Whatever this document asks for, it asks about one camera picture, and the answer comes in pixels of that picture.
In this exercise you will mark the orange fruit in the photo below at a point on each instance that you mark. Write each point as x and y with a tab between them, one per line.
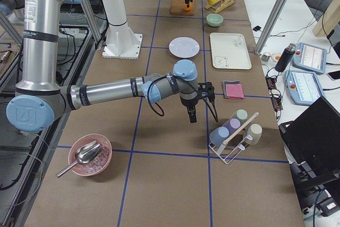
186	9

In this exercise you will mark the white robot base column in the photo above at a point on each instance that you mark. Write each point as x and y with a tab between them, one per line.
121	41

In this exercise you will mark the wooden tray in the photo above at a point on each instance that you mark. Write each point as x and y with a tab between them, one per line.
176	8

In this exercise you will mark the cream bear tray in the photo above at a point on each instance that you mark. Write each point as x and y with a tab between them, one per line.
229	51

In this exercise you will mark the green bowl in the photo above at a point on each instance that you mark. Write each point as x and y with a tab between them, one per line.
214	19

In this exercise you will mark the blue tumbler cup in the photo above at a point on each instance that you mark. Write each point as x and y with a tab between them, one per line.
218	135

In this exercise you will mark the grey cloth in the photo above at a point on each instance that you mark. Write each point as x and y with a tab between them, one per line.
228	82

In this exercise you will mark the purple tumbler cup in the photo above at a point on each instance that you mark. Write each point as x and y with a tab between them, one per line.
232	125

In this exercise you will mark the pink cloth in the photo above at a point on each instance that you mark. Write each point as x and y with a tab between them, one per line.
234	91

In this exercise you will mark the white round plate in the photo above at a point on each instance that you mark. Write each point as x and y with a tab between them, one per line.
184	47

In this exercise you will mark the green tumbler cup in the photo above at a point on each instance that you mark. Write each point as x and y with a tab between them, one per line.
240	115

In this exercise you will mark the beige tumbler cup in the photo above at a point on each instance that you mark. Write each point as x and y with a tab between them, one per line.
253	134

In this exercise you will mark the small black device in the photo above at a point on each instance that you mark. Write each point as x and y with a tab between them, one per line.
256	28

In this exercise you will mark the black power strip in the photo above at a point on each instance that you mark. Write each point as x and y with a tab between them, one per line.
275	95

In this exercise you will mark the small metal tin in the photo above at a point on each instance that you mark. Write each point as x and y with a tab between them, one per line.
266	56

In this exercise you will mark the fried egg toy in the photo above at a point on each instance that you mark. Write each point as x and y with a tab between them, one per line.
275	57

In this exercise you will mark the metal scoop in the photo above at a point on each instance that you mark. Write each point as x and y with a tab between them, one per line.
83	155

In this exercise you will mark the pink bowl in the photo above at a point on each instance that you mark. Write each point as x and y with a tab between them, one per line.
100	156

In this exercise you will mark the black water bottle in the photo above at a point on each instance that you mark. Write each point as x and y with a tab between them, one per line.
285	57

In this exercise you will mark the near teach pendant tablet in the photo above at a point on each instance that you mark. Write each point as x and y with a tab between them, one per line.
303	86

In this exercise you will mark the teach pendant tablet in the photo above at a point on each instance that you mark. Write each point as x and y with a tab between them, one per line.
310	58
303	86

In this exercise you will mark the black laptop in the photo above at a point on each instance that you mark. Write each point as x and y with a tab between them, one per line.
313	138

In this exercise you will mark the far teach pendant tablet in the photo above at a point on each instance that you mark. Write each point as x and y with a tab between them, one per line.
310	58

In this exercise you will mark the black smartphone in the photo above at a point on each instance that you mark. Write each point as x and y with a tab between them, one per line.
335	75

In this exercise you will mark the white wire cup rack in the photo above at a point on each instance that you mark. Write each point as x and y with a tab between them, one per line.
234	144

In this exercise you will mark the aluminium frame post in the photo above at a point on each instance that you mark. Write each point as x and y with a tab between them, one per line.
273	17

